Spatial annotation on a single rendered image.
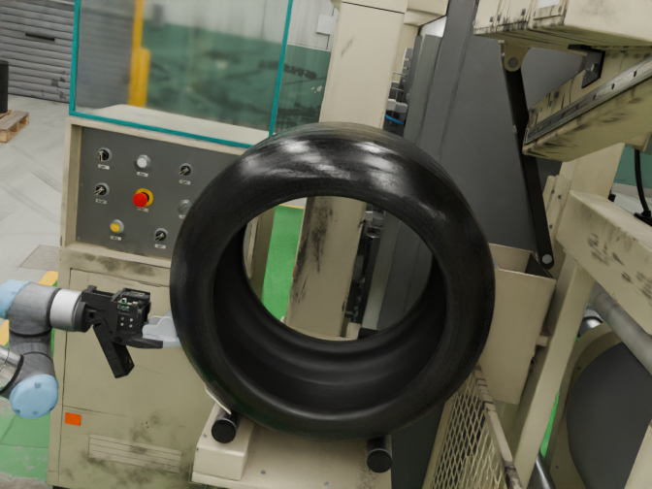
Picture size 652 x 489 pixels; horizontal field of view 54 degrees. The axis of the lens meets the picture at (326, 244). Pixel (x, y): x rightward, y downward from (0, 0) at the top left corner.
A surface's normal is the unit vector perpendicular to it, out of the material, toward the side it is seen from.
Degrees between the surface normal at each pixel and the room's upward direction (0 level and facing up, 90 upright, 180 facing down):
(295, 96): 90
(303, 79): 90
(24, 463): 0
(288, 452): 0
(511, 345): 90
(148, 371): 91
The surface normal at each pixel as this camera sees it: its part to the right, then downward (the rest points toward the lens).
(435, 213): 0.07, 0.17
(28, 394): 0.44, 0.36
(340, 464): 0.18, -0.94
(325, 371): 0.04, -0.61
